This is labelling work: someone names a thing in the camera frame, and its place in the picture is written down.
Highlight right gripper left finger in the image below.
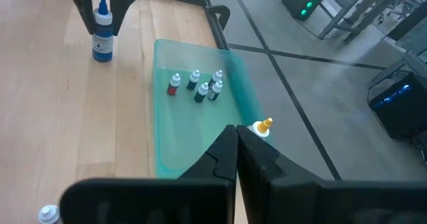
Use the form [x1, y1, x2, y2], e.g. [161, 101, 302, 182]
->
[59, 124, 240, 224]

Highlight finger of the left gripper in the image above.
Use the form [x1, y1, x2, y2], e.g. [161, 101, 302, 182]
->
[109, 0, 140, 37]
[64, 0, 95, 35]

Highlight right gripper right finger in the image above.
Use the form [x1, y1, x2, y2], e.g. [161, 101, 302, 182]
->
[236, 125, 427, 224]

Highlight large blue food coloring bottle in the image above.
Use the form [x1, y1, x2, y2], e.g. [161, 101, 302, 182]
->
[92, 0, 114, 63]

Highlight large yellow food coloring bottle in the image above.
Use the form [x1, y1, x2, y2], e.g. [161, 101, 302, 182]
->
[246, 117, 274, 140]

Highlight small red food coloring bottle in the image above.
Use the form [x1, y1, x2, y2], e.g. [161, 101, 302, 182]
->
[167, 72, 181, 96]

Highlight small dark food coloring bottle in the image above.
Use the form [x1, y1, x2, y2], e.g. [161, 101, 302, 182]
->
[37, 204, 63, 224]
[186, 69, 201, 91]
[208, 69, 224, 88]
[207, 80, 224, 101]
[194, 81, 209, 103]

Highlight teal translucent plastic bin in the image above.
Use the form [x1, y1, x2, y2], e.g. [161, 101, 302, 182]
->
[152, 39, 273, 180]

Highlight black computer blue lights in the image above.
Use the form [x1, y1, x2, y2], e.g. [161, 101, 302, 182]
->
[368, 72, 427, 140]

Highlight black computer green lights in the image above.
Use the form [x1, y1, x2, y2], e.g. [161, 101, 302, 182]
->
[282, 0, 330, 21]

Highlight wooden desk metal legs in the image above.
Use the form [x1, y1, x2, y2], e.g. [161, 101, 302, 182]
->
[366, 50, 427, 91]
[318, 0, 401, 45]

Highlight black pillar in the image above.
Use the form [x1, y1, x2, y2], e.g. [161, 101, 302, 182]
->
[386, 9, 427, 43]

